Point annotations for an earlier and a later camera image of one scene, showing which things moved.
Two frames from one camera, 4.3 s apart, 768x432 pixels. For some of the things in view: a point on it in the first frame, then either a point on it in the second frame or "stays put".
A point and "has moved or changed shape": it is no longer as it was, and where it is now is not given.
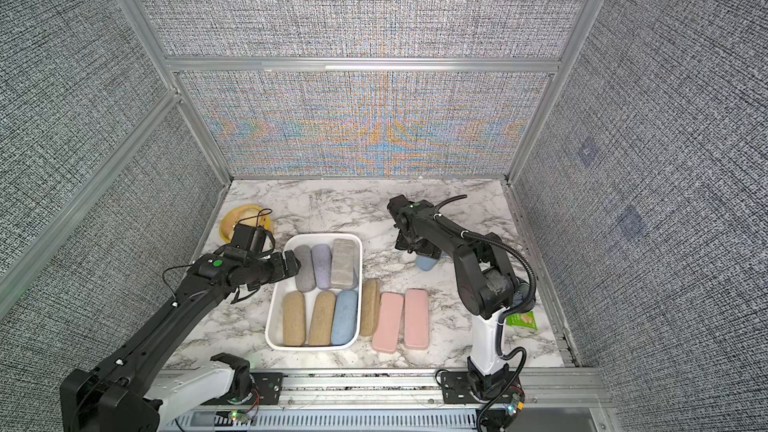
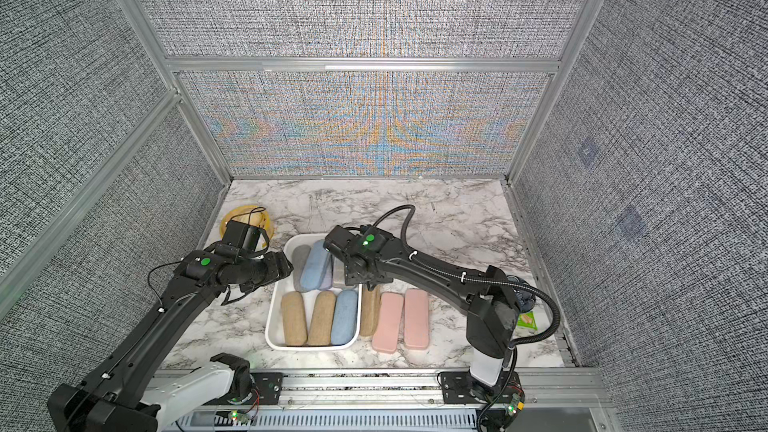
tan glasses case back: [321, 328] stays put
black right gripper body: [410, 244] to [352, 277]
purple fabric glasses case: [322, 265] stays put
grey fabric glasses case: [305, 278] stays put
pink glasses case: [416, 319] stays put
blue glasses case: [425, 263] has moved or changed shape
